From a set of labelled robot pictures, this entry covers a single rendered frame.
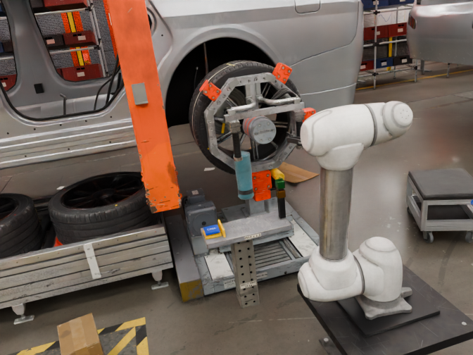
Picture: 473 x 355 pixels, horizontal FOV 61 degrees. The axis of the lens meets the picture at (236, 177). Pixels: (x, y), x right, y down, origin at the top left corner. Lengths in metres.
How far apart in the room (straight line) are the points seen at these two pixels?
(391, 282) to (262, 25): 1.66
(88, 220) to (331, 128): 1.58
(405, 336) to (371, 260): 0.29
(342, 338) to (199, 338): 0.77
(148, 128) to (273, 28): 1.06
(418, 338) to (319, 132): 0.86
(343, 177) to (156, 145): 1.04
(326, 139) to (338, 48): 1.67
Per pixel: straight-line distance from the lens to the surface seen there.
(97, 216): 2.35
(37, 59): 4.27
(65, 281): 2.43
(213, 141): 2.19
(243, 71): 2.25
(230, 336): 2.08
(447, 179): 2.82
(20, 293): 2.50
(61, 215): 2.46
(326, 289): 1.53
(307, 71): 2.71
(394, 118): 1.22
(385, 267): 1.58
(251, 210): 2.57
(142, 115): 1.97
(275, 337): 2.05
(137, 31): 1.93
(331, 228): 1.39
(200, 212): 2.35
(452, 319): 1.77
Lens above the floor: 1.43
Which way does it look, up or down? 22 degrees down
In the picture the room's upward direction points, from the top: 7 degrees counter-clockwise
